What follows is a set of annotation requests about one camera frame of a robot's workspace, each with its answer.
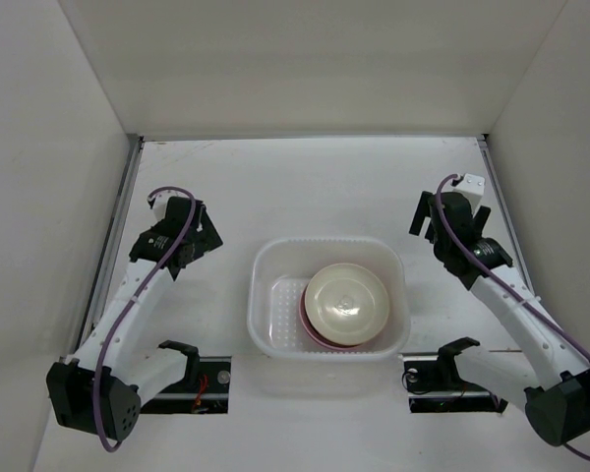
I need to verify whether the cream plate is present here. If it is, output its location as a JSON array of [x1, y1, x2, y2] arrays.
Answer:
[[304, 263, 390, 346]]

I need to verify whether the pink plate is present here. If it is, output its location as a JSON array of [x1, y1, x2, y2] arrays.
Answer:
[[299, 290, 359, 352]]

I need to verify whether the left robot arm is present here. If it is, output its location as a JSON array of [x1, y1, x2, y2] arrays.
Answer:
[[46, 186, 223, 452]]

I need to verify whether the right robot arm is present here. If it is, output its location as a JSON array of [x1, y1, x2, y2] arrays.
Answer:
[[409, 192, 590, 446]]

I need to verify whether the white plastic bin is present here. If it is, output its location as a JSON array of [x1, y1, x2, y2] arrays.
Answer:
[[247, 236, 411, 362]]

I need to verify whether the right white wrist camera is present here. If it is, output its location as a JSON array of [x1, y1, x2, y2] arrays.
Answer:
[[451, 173, 486, 213]]

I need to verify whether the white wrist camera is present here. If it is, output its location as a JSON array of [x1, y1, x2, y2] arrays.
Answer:
[[451, 173, 486, 213], [147, 193, 169, 221]]

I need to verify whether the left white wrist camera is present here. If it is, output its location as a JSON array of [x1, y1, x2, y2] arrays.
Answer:
[[147, 193, 169, 221]]

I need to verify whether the right aluminium rail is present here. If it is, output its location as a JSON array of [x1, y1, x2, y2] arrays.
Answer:
[[477, 134, 535, 293]]

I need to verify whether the aluminium rail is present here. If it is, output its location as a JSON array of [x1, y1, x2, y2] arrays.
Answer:
[[72, 134, 144, 350], [477, 134, 535, 293]]

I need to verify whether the left aluminium rail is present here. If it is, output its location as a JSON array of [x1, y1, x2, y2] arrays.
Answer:
[[72, 134, 144, 350]]

